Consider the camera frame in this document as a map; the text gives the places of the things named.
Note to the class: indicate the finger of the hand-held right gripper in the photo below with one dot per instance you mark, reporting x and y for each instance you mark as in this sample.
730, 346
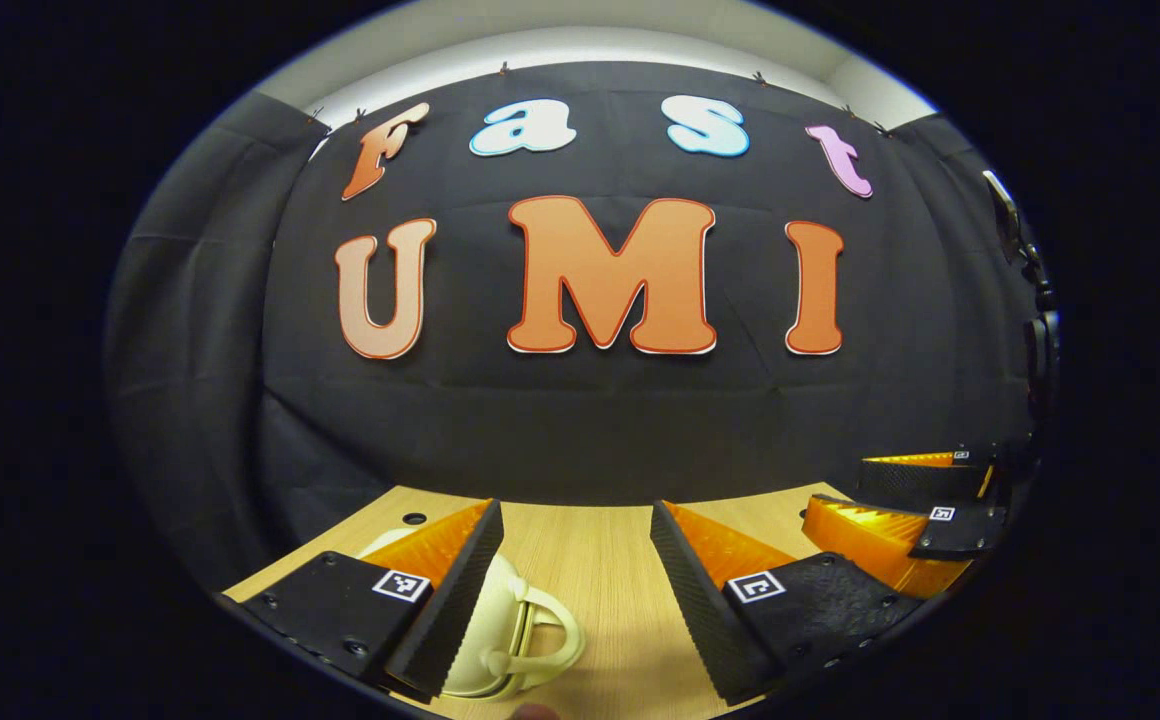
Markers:
960, 535
925, 482

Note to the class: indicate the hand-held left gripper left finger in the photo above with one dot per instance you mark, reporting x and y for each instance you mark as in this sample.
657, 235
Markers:
455, 610

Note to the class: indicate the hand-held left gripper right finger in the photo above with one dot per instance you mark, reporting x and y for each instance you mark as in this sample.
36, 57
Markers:
705, 610

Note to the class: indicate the pale yellow suitcase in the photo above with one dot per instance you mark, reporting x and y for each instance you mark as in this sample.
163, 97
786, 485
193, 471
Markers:
500, 600

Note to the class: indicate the black backdrop cloth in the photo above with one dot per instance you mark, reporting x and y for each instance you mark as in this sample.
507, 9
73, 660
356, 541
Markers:
590, 430

